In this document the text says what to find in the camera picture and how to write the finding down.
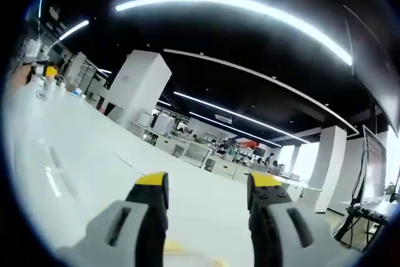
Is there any clear bottles group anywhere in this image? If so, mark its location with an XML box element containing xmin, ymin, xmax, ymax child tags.
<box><xmin>26</xmin><ymin>73</ymin><xmax>87</xmax><ymax>101</ymax></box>

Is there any black monitor stand table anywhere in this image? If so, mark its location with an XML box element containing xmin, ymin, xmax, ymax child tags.
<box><xmin>331</xmin><ymin>199</ymin><xmax>399</xmax><ymax>249</ymax></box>

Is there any white square pillar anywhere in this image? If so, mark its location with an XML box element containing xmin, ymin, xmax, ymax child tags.
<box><xmin>307</xmin><ymin>125</ymin><xmax>348</xmax><ymax>214</ymax></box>
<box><xmin>104</xmin><ymin>49</ymin><xmax>173</xmax><ymax>130</ymax></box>

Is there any long curved ceiling light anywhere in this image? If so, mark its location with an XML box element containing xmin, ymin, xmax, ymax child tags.
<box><xmin>114</xmin><ymin>0</ymin><xmax>354</xmax><ymax>67</ymax></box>

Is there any white office cabinets row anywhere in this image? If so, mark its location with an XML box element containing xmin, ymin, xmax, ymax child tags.
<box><xmin>131</xmin><ymin>119</ymin><xmax>301</xmax><ymax>183</ymax></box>

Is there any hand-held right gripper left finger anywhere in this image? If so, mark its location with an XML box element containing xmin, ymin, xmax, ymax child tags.
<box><xmin>55</xmin><ymin>171</ymin><xmax>170</xmax><ymax>267</ymax></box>

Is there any computer monitor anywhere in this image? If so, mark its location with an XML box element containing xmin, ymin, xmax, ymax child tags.
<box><xmin>359</xmin><ymin>124</ymin><xmax>388</xmax><ymax>205</ymax></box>

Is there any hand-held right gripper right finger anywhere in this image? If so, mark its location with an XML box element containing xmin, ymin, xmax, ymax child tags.
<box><xmin>247</xmin><ymin>171</ymin><xmax>360</xmax><ymax>267</ymax></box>

